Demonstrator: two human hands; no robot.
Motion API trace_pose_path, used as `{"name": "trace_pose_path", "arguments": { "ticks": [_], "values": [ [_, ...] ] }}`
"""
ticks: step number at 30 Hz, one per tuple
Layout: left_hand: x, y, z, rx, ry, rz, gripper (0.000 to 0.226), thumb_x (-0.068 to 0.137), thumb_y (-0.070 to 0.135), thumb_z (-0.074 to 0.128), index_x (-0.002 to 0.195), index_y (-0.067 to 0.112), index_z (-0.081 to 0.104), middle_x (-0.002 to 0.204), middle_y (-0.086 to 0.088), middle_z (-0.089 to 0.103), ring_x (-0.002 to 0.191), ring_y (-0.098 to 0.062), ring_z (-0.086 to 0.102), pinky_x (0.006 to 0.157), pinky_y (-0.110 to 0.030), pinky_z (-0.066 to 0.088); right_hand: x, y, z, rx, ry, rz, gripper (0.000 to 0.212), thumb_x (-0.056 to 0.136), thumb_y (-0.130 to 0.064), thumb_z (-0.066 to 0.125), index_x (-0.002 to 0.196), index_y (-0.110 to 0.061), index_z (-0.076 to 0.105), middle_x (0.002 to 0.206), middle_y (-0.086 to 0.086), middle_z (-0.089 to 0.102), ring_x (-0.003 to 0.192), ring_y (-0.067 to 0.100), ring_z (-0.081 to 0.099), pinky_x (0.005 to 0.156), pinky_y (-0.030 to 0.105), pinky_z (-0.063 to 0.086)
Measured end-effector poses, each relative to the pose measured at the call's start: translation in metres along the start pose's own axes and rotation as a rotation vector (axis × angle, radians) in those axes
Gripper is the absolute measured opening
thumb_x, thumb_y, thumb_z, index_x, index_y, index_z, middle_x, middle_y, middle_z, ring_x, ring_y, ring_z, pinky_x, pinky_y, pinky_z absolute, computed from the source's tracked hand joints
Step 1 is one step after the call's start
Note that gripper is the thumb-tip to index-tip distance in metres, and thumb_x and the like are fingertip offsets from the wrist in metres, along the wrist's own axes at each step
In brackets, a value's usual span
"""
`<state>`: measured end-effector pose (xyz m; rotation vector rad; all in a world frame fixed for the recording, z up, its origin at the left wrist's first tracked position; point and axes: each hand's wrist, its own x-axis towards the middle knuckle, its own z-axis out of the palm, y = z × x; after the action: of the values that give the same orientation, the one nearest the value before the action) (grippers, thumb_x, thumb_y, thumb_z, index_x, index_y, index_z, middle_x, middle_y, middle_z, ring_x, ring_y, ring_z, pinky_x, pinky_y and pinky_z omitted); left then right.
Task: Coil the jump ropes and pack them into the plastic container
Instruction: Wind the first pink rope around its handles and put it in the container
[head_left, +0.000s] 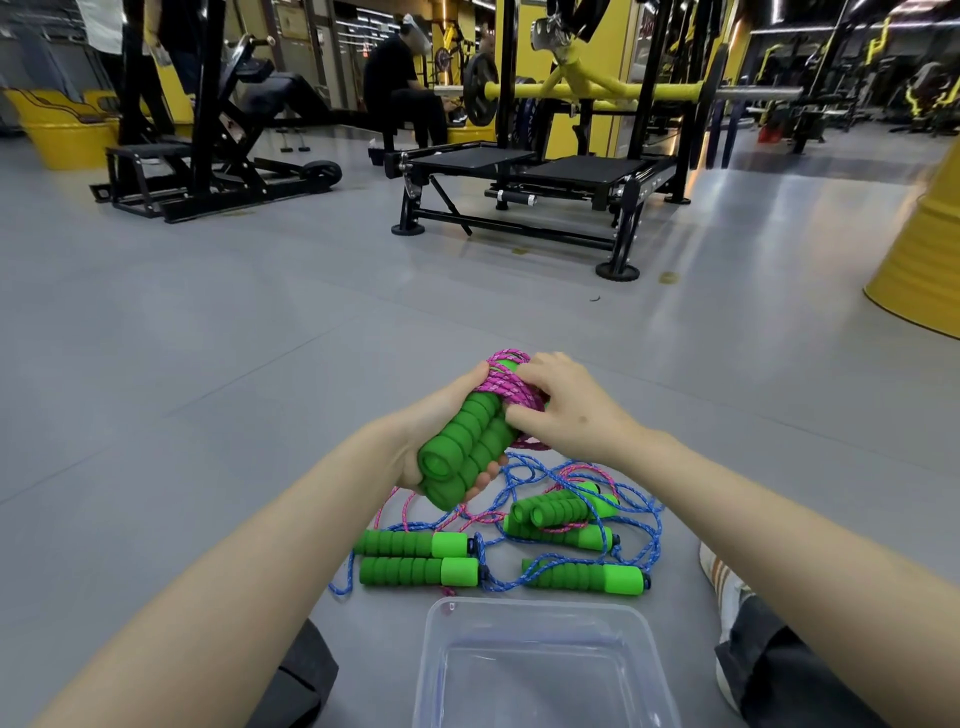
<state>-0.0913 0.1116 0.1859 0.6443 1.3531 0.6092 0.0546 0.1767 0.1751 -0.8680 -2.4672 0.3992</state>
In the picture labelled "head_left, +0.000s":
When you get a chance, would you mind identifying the person's right hand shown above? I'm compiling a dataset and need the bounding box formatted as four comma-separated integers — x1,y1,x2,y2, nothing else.
503,352,646,474

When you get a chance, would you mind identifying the person's left hand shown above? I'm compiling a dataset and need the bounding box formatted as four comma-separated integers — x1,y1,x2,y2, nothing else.
397,362,511,505

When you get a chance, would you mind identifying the blue skipping rope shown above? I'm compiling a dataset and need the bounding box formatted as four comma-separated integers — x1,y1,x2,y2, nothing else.
328,457,526,599
464,453,665,599

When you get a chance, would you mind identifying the clear plastic box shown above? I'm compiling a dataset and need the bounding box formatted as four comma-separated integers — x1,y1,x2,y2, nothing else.
412,596,680,728

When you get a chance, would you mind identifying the person's left forearm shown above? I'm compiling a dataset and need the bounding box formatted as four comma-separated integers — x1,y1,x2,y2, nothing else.
33,419,421,728

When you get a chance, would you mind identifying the person's right forearm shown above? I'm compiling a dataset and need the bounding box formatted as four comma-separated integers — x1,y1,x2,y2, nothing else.
622,431,960,728

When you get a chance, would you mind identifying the person's right white sneaker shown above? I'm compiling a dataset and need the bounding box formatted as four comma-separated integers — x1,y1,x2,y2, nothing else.
698,541,755,714

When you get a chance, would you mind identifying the person's left leg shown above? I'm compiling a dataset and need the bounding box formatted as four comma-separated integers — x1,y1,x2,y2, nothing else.
247,618,340,728

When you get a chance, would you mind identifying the person's leg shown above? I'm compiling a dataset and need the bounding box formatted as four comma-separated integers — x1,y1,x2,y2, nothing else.
247,618,340,728
714,596,890,728

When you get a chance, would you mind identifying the person's right leg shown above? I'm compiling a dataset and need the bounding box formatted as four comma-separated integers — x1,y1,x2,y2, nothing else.
714,596,890,728

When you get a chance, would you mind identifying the black squat rack platform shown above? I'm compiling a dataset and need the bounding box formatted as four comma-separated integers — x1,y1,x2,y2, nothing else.
368,0,733,283

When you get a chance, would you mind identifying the yellow barbell bar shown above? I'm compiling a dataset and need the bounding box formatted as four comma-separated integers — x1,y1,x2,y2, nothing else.
434,41,804,106

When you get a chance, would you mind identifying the black weight plate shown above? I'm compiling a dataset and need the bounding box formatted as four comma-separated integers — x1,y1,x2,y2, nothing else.
462,52,500,127

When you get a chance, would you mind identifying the black wheeled gym machine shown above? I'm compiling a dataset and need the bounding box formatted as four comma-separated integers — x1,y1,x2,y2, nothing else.
89,0,344,224

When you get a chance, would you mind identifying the large yellow barrel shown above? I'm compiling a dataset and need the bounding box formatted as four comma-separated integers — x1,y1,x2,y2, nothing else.
863,142,960,340

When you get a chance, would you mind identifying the black yellow gym machine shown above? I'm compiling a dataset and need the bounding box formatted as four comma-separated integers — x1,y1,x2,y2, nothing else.
888,59,960,136

